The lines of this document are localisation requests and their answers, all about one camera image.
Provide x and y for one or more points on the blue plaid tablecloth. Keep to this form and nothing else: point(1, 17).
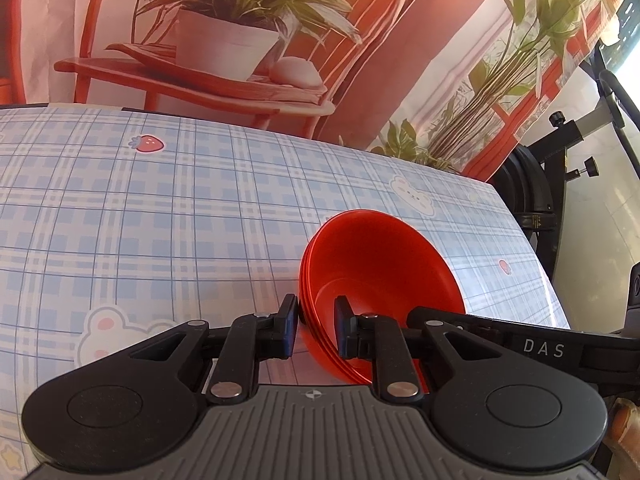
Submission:
point(116, 225)

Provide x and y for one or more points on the red bowl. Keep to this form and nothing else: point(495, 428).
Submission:
point(382, 266)

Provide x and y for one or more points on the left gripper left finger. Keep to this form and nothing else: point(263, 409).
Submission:
point(239, 349)

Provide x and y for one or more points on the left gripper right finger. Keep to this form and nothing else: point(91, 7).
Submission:
point(379, 340)

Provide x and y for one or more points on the person's right hand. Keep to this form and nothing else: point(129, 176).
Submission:
point(623, 438)

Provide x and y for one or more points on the printed fabric backdrop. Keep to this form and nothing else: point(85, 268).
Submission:
point(450, 84)

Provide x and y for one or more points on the black exercise bike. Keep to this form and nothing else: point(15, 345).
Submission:
point(532, 180)

